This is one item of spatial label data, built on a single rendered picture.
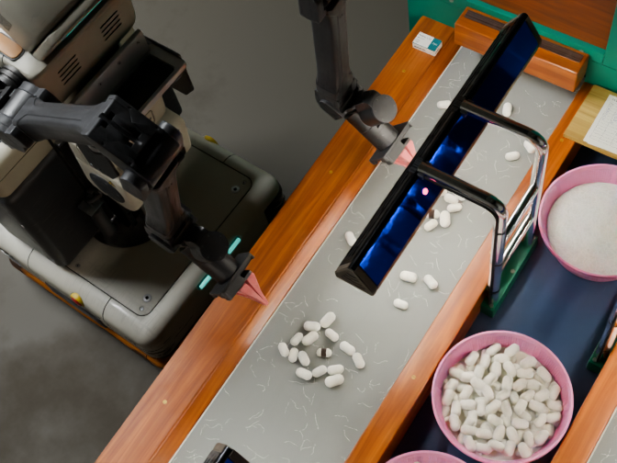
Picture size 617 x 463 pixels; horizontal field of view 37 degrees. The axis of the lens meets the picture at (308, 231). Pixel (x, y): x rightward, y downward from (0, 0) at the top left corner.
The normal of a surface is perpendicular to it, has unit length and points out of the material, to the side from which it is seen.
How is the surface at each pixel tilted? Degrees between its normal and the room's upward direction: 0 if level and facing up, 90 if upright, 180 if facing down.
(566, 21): 90
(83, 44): 98
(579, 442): 0
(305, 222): 0
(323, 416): 0
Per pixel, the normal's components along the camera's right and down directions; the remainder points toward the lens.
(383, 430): -0.14, -0.46
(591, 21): -0.55, 0.77
